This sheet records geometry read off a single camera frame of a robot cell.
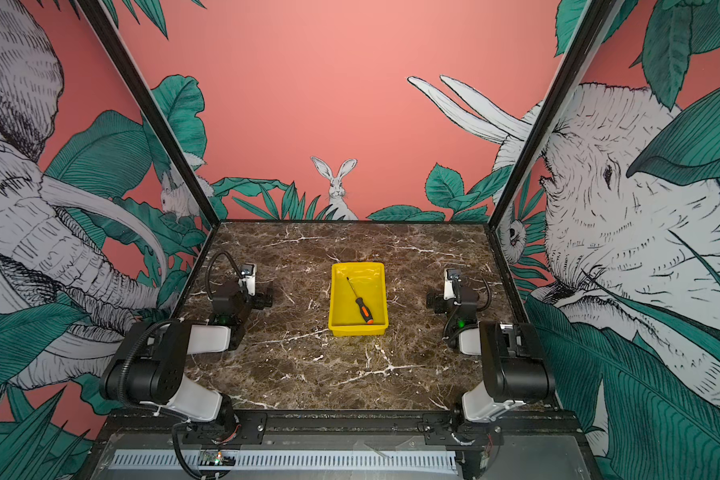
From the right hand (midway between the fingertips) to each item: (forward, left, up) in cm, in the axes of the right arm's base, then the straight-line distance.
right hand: (440, 280), depth 94 cm
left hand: (0, +60, +2) cm, 60 cm away
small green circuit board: (-47, +59, -7) cm, 76 cm away
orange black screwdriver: (-8, +25, -5) cm, 26 cm away
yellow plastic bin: (-9, +31, -9) cm, 33 cm away
